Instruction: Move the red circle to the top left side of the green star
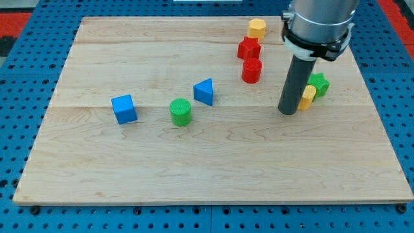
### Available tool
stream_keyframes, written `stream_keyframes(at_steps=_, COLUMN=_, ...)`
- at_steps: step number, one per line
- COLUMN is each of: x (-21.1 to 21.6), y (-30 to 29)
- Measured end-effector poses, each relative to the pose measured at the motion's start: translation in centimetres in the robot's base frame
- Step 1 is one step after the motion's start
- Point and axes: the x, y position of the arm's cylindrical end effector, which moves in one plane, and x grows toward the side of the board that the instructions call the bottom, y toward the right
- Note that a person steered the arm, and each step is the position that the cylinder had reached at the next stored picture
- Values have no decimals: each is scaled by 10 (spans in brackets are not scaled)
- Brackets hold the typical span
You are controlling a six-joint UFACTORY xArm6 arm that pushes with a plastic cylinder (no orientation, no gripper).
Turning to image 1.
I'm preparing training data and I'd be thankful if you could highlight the red cylinder block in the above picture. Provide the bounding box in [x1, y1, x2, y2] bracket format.
[241, 58, 263, 83]

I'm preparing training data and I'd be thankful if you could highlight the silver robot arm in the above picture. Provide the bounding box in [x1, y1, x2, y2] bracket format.
[281, 0, 358, 61]

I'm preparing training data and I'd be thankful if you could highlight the red star block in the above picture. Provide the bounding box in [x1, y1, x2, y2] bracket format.
[237, 36, 261, 60]

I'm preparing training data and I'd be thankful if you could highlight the green star block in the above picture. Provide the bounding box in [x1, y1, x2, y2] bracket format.
[308, 73, 330, 98]

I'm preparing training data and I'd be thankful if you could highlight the blue triangle block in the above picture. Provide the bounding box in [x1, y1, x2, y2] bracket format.
[193, 78, 213, 106]

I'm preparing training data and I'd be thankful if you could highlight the green cylinder block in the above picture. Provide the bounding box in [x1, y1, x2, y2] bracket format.
[169, 98, 191, 126]

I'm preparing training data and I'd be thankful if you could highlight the blue cube block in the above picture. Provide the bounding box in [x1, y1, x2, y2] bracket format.
[111, 94, 138, 124]

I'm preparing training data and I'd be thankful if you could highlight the yellow hexagon block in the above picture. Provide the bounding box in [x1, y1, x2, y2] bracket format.
[246, 18, 267, 41]

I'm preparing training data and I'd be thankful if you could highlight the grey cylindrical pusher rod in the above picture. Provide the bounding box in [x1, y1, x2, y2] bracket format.
[278, 56, 316, 115]

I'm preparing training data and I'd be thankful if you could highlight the yellow cylinder block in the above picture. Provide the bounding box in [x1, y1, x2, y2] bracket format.
[298, 85, 317, 111]

